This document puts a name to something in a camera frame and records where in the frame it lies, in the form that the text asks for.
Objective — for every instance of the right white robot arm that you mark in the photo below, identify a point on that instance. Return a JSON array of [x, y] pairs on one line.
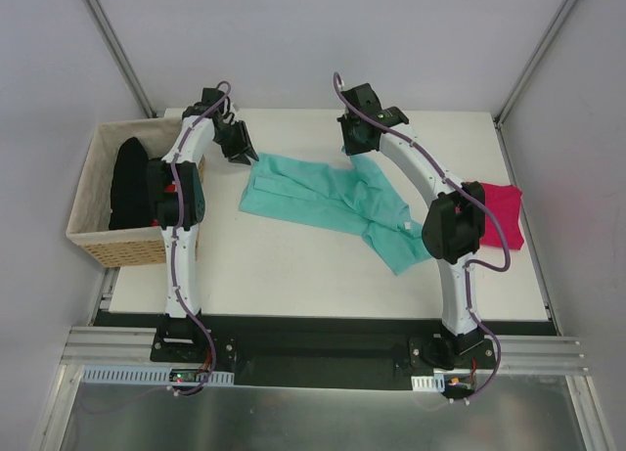
[[454, 223]]

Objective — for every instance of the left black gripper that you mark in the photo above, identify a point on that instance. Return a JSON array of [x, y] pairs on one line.
[[235, 138]]

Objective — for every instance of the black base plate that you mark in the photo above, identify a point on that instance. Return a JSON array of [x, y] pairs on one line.
[[372, 354]]

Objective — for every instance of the aluminium rail frame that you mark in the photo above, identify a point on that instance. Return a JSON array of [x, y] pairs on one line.
[[530, 348]]

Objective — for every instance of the teal t shirt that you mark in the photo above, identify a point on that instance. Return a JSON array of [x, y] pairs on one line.
[[358, 200]]

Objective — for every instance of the folded pink t shirt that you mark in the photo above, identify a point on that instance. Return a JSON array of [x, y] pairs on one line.
[[505, 204]]

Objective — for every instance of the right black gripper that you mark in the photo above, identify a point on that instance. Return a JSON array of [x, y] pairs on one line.
[[353, 138]]

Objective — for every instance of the black t shirt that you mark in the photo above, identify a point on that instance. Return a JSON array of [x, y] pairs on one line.
[[129, 196]]

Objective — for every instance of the left slotted cable duct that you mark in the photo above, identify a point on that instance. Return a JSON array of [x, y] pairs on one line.
[[135, 375]]

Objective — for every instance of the wicker laundry basket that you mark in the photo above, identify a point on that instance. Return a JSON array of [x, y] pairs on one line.
[[88, 226]]

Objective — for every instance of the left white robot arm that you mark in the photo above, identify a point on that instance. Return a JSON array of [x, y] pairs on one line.
[[181, 216]]

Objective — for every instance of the slotted cable duct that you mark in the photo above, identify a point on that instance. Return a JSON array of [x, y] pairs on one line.
[[135, 375], [434, 383]]

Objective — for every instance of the right slotted cable duct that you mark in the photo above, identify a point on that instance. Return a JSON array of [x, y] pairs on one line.
[[434, 383]]

